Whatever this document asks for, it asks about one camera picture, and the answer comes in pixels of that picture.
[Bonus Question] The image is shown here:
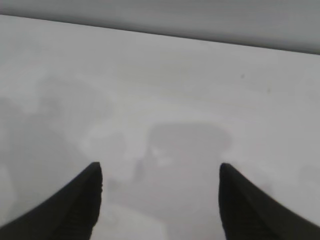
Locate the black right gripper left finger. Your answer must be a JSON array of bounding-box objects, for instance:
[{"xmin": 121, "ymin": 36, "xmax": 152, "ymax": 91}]
[{"xmin": 0, "ymin": 161, "xmax": 103, "ymax": 240}]

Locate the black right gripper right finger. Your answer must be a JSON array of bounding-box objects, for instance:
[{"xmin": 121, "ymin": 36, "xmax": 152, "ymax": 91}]
[{"xmin": 218, "ymin": 162, "xmax": 320, "ymax": 240}]

